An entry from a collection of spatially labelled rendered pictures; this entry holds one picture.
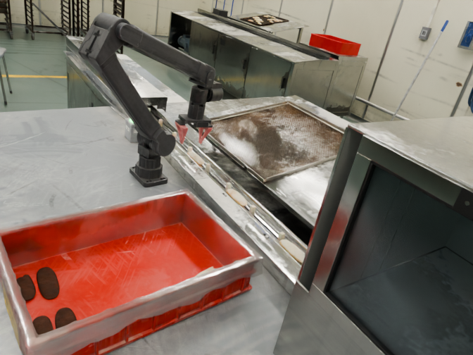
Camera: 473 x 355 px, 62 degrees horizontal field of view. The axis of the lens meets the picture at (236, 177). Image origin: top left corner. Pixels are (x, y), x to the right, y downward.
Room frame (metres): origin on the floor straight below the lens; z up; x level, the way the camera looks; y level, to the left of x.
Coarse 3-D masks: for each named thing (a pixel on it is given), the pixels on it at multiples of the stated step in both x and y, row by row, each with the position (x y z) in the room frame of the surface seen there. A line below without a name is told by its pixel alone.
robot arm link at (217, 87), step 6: (210, 72) 1.28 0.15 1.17; (192, 78) 1.31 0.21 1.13; (210, 78) 1.28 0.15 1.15; (198, 84) 1.28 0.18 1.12; (204, 84) 1.28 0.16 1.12; (210, 84) 1.28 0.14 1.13; (216, 84) 1.34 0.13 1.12; (216, 90) 1.34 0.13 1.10; (222, 90) 1.37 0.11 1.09; (210, 96) 1.32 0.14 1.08; (216, 96) 1.33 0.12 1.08; (222, 96) 1.37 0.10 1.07
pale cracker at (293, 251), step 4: (280, 240) 0.87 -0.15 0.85; (284, 240) 0.87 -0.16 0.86; (280, 244) 0.86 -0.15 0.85; (284, 244) 0.85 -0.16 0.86; (288, 244) 0.85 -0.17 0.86; (292, 244) 0.86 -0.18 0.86; (284, 248) 0.84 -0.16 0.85; (288, 248) 0.84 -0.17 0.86; (292, 248) 0.84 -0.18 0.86; (296, 248) 0.84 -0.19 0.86; (288, 252) 0.83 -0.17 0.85; (292, 252) 0.82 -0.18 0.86; (296, 252) 0.83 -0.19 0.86; (300, 252) 0.83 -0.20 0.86; (292, 256) 0.81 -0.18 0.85; (296, 256) 0.81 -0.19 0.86; (300, 256) 0.81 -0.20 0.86; (304, 256) 0.82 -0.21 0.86; (296, 260) 0.80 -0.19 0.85; (300, 260) 0.80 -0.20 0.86
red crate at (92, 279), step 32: (64, 256) 0.69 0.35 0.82; (96, 256) 0.71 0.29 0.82; (128, 256) 0.73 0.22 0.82; (160, 256) 0.75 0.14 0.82; (192, 256) 0.77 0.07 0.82; (64, 288) 0.59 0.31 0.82; (96, 288) 0.61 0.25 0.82; (128, 288) 0.63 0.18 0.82; (160, 288) 0.65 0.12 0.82; (224, 288) 0.64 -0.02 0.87; (32, 320) 0.50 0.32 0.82; (160, 320) 0.54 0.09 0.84; (96, 352) 0.45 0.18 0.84
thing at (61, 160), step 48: (0, 144) 1.16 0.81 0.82; (48, 144) 1.23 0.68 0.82; (96, 144) 1.30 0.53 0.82; (0, 192) 0.89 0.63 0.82; (48, 192) 0.93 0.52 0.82; (96, 192) 0.98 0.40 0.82; (144, 192) 1.03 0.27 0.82; (192, 192) 1.09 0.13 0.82; (0, 336) 0.46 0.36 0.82; (192, 336) 0.54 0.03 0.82; (240, 336) 0.56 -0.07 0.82
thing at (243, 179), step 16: (160, 112) 1.78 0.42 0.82; (176, 112) 1.82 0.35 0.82; (208, 112) 1.92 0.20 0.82; (192, 128) 1.65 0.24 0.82; (208, 144) 1.50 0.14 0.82; (224, 160) 1.38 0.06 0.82; (240, 176) 1.27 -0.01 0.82; (256, 192) 1.17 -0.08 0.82; (272, 208) 1.09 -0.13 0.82; (288, 224) 1.01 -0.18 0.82; (304, 224) 1.03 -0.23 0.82; (304, 240) 0.95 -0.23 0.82
